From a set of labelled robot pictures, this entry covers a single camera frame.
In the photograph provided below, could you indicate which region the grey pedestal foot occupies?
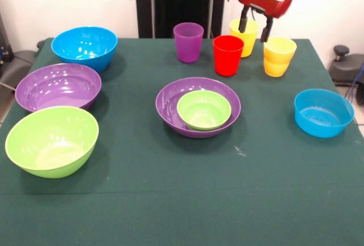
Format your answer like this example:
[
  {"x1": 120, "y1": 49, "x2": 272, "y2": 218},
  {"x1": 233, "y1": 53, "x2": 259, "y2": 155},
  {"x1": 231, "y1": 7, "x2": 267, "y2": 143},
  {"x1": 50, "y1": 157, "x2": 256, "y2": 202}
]
[
  {"x1": 328, "y1": 44, "x2": 364, "y2": 87},
  {"x1": 0, "y1": 50, "x2": 36, "y2": 87}
]

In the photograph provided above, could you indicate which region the dark green tablecloth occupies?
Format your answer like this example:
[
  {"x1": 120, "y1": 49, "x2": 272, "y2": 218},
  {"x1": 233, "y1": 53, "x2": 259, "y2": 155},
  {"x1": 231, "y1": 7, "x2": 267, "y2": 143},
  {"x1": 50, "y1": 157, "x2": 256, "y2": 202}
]
[{"x1": 0, "y1": 37, "x2": 364, "y2": 246}]

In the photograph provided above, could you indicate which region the small green bowl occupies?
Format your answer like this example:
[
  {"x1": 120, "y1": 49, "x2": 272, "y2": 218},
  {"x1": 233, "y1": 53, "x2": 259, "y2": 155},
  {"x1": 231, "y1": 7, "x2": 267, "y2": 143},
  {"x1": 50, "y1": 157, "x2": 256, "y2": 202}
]
[{"x1": 176, "y1": 89, "x2": 232, "y2": 132}]

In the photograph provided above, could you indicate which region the red cup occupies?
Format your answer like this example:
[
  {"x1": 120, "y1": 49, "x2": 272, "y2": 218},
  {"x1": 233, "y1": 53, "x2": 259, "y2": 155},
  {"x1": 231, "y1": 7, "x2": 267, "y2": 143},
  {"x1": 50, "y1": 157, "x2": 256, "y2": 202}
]
[{"x1": 213, "y1": 35, "x2": 245, "y2": 77}]

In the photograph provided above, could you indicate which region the large blue bowl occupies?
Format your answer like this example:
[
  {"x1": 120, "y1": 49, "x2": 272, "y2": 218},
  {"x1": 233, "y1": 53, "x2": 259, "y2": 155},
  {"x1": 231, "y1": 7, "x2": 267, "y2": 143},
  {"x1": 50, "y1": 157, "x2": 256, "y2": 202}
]
[{"x1": 51, "y1": 26, "x2": 118, "y2": 73}]

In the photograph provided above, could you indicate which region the purple cup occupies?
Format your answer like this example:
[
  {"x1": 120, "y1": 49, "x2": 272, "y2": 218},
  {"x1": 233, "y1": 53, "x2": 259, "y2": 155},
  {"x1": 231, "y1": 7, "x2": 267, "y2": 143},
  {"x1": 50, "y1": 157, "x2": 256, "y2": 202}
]
[{"x1": 173, "y1": 22, "x2": 205, "y2": 64}]

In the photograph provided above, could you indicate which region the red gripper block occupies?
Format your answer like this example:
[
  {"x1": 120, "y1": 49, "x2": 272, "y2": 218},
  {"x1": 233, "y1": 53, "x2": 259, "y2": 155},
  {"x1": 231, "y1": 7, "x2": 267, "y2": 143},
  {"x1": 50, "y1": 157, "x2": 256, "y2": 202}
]
[{"x1": 237, "y1": 0, "x2": 294, "y2": 44}]

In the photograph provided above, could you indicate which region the blue floor cable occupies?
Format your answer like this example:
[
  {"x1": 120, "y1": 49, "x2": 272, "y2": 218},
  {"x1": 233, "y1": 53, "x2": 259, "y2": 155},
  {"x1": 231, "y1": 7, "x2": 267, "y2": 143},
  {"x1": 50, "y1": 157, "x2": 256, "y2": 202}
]
[{"x1": 348, "y1": 60, "x2": 364, "y2": 99}]

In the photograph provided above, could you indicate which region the yellow cup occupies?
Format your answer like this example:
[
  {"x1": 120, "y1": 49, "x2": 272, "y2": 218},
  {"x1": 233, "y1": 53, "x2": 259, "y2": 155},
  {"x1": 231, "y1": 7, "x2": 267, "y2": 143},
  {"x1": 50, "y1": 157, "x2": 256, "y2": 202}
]
[
  {"x1": 263, "y1": 36, "x2": 297, "y2": 78},
  {"x1": 229, "y1": 18, "x2": 260, "y2": 59}
]

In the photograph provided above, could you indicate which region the large green bowl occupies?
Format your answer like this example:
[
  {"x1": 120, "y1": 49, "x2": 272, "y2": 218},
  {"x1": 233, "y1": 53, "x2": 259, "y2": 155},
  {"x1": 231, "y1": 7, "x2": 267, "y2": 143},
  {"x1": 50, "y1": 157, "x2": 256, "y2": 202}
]
[{"x1": 5, "y1": 106, "x2": 100, "y2": 179}]

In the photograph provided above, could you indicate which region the black equipment rack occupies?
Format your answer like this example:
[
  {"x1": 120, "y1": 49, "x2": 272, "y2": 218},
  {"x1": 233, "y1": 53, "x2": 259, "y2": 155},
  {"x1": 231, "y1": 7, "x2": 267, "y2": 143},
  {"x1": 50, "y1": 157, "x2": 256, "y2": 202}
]
[{"x1": 0, "y1": 12, "x2": 14, "y2": 67}]

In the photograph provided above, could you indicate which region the purple bowl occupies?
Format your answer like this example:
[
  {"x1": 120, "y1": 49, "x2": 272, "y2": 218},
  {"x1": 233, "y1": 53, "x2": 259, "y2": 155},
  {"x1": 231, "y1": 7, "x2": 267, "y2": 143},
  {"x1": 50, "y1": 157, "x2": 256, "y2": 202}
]
[
  {"x1": 155, "y1": 76, "x2": 242, "y2": 138},
  {"x1": 15, "y1": 63, "x2": 102, "y2": 113}
]

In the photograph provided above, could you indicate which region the small blue bowl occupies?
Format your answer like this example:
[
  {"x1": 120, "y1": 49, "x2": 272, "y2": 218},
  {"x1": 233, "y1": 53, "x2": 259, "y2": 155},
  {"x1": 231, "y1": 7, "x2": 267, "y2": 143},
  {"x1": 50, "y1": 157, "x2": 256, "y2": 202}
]
[{"x1": 293, "y1": 88, "x2": 355, "y2": 138}]

